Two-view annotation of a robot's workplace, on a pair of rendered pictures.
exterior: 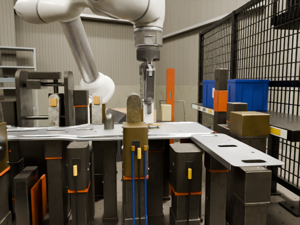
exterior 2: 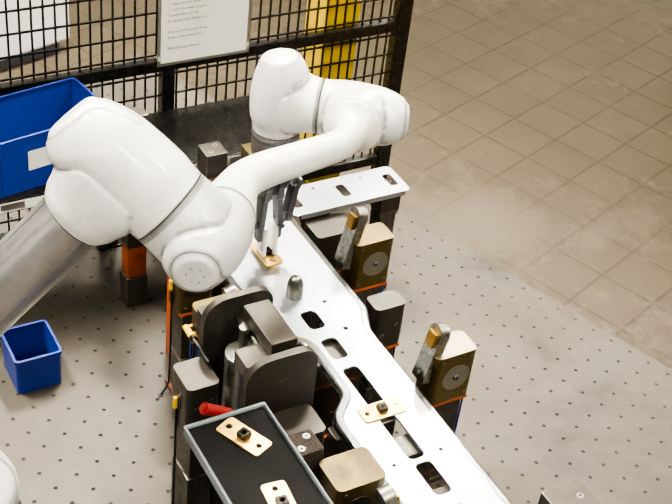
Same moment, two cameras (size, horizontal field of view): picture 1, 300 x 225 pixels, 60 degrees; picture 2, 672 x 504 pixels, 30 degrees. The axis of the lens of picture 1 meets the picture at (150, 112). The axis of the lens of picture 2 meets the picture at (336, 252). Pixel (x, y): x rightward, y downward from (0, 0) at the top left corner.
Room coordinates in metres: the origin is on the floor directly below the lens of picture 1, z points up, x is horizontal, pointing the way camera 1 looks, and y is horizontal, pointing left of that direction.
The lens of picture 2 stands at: (1.60, 1.84, 2.55)
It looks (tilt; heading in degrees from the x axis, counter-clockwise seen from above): 37 degrees down; 243
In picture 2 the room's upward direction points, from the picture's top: 7 degrees clockwise
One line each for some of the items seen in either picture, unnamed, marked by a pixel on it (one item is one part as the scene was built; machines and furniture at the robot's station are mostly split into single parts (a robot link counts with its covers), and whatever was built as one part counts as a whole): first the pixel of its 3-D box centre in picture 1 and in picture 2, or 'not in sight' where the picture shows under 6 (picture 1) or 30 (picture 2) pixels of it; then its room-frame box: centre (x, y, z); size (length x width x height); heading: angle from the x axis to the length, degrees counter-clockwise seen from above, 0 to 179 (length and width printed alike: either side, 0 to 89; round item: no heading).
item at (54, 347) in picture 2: not in sight; (31, 356); (1.29, -0.11, 0.74); 0.11 x 0.10 x 0.09; 97
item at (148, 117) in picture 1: (148, 113); (272, 237); (0.82, 0.00, 1.05); 0.03 x 0.01 x 0.07; 96
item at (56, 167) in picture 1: (59, 177); (325, 406); (0.80, 0.29, 0.84); 0.12 x 0.05 x 0.29; 7
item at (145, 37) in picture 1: (148, 39); (275, 141); (0.83, 0.01, 1.28); 0.09 x 0.09 x 0.06
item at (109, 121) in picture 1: (109, 123); (294, 288); (0.82, 0.13, 1.02); 0.03 x 0.03 x 0.07
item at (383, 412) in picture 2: not in sight; (382, 407); (0.78, 0.47, 1.01); 0.08 x 0.04 x 0.01; 6
